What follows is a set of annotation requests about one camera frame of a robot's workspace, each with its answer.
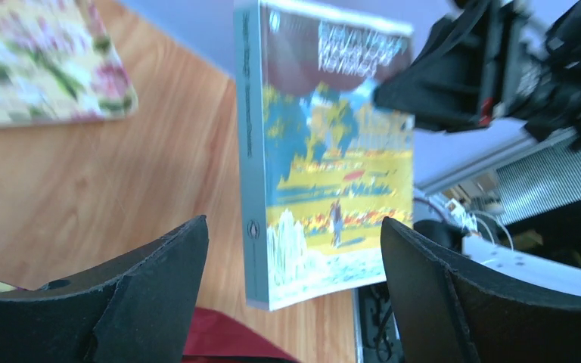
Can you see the yellow paperback book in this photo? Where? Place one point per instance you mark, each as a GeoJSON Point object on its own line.
{"type": "Point", "coordinates": [321, 167]}

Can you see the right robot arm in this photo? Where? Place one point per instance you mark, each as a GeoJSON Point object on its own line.
{"type": "Point", "coordinates": [560, 88]}

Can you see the red student backpack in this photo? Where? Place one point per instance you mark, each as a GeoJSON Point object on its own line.
{"type": "Point", "coordinates": [214, 337]}

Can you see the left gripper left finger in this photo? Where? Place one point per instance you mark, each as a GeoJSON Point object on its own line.
{"type": "Point", "coordinates": [136, 307]}

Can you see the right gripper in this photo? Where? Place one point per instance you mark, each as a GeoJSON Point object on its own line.
{"type": "Point", "coordinates": [441, 88]}

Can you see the floral rectangular tray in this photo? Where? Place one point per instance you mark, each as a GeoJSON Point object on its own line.
{"type": "Point", "coordinates": [58, 65]}

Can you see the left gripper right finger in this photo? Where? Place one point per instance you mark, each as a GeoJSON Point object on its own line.
{"type": "Point", "coordinates": [449, 308]}

